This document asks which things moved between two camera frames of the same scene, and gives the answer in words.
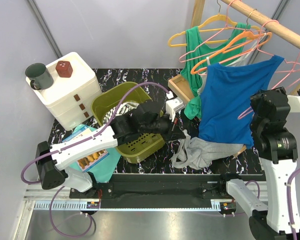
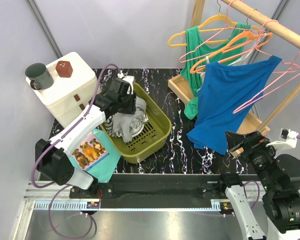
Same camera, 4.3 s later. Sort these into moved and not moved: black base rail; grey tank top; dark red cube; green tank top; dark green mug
Moved: grey tank top
Not moved: dark green mug; dark red cube; green tank top; black base rail
